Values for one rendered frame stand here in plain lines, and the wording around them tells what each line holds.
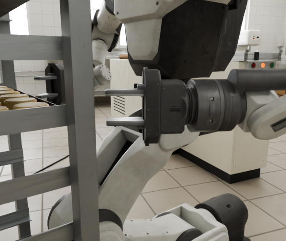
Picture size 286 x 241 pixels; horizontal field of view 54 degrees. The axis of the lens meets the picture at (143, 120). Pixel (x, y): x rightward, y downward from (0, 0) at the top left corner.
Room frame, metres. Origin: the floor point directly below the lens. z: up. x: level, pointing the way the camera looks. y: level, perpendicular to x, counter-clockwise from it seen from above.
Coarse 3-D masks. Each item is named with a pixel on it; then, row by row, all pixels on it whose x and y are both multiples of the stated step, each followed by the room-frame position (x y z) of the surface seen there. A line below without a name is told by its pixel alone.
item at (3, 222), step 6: (18, 210) 0.71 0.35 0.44; (24, 210) 0.72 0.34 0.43; (0, 216) 0.69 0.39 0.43; (6, 216) 0.70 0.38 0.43; (12, 216) 0.70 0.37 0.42; (18, 216) 0.71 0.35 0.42; (24, 216) 0.72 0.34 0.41; (0, 222) 0.69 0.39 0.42; (6, 222) 0.69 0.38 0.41; (12, 222) 0.70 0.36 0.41; (18, 222) 0.70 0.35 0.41; (24, 222) 0.70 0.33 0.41; (0, 228) 0.67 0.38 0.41; (6, 228) 0.67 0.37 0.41
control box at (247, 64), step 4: (244, 64) 1.77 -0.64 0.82; (248, 64) 1.75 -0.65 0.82; (256, 64) 1.77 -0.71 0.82; (260, 64) 1.79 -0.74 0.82; (268, 64) 1.82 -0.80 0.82; (244, 68) 1.77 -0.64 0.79; (248, 68) 1.75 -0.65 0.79; (252, 68) 1.76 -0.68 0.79; (256, 68) 1.78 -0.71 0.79; (260, 68) 1.79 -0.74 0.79; (264, 68) 1.80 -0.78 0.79; (268, 68) 1.82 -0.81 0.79; (272, 68) 1.83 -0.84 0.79
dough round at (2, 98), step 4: (0, 96) 0.49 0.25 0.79; (4, 96) 0.49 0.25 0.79; (8, 96) 0.49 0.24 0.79; (12, 96) 0.49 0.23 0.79; (16, 96) 0.49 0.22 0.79; (20, 96) 0.49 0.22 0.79; (24, 96) 0.50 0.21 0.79; (28, 96) 0.51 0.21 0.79; (0, 100) 0.48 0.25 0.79; (4, 100) 0.48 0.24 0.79
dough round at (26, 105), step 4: (16, 104) 0.40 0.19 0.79; (20, 104) 0.40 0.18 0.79; (24, 104) 0.40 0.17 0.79; (28, 104) 0.40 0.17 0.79; (32, 104) 0.40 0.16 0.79; (36, 104) 0.40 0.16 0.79; (40, 104) 0.40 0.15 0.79; (44, 104) 0.40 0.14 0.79; (48, 104) 0.42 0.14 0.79; (16, 108) 0.38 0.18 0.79; (20, 108) 0.38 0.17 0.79; (24, 108) 0.38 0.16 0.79
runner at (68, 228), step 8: (64, 224) 0.37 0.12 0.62; (72, 224) 0.38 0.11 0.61; (48, 232) 0.36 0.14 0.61; (56, 232) 0.36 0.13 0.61; (64, 232) 0.37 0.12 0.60; (72, 232) 0.38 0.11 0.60; (24, 240) 0.34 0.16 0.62; (32, 240) 0.34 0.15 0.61; (40, 240) 0.35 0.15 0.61; (48, 240) 0.35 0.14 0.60; (56, 240) 0.36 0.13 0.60; (64, 240) 0.37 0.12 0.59
